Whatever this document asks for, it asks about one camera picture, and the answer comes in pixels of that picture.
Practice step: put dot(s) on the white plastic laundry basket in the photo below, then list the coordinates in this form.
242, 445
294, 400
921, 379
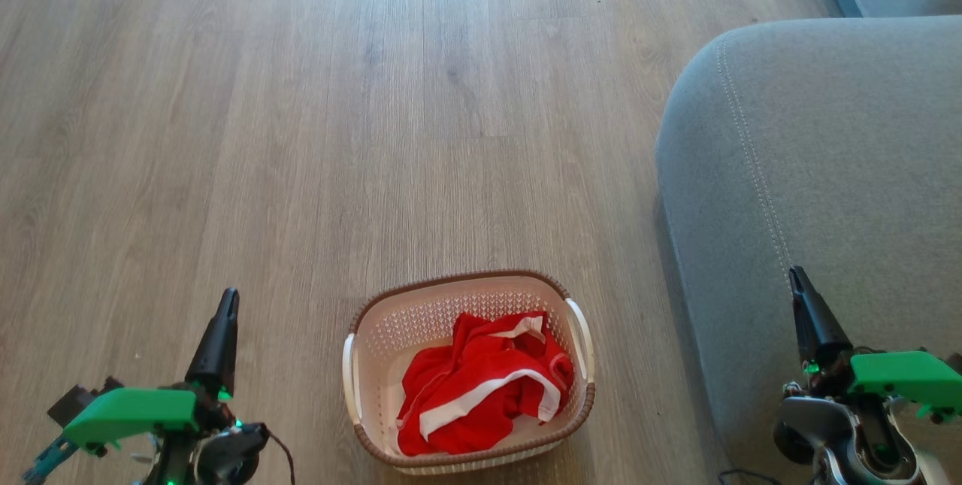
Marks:
379, 365

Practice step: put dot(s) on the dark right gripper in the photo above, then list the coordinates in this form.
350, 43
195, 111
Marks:
830, 372

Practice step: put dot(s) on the red and white garment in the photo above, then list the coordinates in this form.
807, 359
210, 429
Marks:
481, 387

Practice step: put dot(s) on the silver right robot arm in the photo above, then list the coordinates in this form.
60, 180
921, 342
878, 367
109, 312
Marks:
857, 440

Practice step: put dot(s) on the blue left camera plug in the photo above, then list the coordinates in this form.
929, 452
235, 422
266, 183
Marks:
49, 461

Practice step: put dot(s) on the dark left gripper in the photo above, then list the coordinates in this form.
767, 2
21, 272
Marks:
214, 410

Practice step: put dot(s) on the grey fabric sofa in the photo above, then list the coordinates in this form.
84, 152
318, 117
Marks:
812, 169

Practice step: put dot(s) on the left wrist camera green bracket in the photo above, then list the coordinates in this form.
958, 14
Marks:
131, 410

